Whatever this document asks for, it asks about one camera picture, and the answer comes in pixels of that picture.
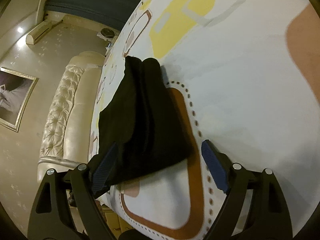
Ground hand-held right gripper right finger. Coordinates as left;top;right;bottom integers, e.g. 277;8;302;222
201;139;301;240

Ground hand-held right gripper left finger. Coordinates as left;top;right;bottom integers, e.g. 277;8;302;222
27;142;118;240

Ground black pants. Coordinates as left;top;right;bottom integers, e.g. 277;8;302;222
89;56;195;188

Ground cream tufted headboard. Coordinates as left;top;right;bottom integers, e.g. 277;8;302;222
37;51;107;183

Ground bed with printed sheet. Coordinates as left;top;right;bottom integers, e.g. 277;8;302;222
87;0;320;240

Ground small white fan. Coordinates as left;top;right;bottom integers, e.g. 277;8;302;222
97;27;116;41

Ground dark teal curtain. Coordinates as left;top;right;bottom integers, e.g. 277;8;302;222
45;0;160;32

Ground framed wall picture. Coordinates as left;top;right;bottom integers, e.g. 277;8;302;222
0;67;39;133

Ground white wall air conditioner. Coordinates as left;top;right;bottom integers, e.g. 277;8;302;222
26;21;63;45

